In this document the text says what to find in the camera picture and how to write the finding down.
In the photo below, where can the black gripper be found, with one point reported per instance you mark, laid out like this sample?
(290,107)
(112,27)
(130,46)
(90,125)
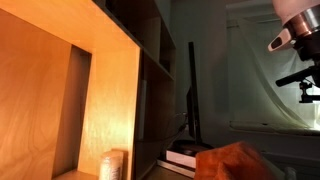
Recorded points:
(308,48)

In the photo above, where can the orange towel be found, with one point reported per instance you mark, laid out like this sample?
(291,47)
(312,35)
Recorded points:
(237,161)

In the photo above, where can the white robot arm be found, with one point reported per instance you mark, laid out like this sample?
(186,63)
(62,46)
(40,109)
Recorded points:
(300,31)

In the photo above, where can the black computer monitor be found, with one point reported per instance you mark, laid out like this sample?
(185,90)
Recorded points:
(192,99)

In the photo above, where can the dark round bowl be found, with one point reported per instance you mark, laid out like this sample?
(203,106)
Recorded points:
(189,147)

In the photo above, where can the stacked books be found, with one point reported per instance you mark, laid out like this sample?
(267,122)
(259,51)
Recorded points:
(178,162)

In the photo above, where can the white cylindrical container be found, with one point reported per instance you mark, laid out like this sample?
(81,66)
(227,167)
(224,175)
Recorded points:
(111,165)

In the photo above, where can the wooden shelf unit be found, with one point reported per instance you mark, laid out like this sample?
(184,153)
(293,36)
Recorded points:
(70,78)

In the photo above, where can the black camera on stand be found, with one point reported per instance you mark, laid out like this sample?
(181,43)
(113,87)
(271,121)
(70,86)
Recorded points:
(306,78)

